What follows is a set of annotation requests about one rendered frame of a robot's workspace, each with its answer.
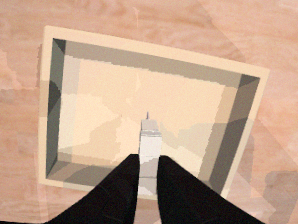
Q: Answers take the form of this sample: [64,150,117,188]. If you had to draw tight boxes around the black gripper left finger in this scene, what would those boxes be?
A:
[44,153,140,224]

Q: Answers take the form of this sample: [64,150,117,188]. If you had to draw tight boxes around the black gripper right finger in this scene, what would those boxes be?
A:
[156,155,265,224]

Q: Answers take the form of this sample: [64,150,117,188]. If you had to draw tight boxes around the beige shallow tray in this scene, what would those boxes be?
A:
[37,26,270,198]

